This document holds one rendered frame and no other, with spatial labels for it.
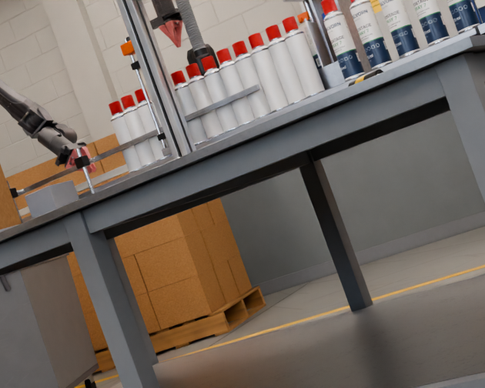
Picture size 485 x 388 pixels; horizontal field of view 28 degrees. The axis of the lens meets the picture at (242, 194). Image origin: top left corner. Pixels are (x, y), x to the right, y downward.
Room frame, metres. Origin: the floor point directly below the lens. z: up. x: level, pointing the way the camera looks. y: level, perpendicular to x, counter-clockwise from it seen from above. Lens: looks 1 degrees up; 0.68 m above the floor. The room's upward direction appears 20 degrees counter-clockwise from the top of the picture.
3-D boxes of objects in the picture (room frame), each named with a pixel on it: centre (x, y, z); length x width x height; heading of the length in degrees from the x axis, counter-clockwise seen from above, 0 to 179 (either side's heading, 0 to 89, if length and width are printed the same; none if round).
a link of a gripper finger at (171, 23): (2.79, 0.04, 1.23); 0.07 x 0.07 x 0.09; 60
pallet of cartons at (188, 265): (6.48, 0.80, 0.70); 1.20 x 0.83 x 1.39; 71
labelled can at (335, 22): (2.33, -0.35, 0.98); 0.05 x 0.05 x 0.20
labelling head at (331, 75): (2.44, -0.35, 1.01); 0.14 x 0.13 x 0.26; 58
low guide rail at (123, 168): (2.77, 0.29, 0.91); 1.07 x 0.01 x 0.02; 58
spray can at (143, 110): (2.65, 0.17, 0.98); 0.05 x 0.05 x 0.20
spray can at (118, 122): (2.71, 0.25, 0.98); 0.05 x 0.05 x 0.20
